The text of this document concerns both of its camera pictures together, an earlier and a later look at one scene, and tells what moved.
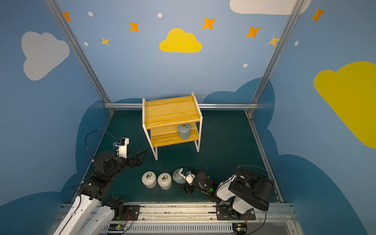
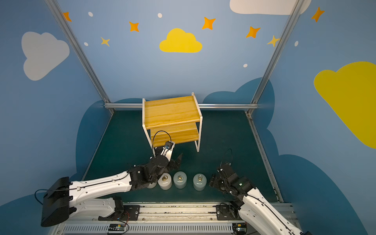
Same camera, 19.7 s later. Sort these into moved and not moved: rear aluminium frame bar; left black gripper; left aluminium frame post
Moved: left black gripper
Not moved: rear aluminium frame bar; left aluminium frame post
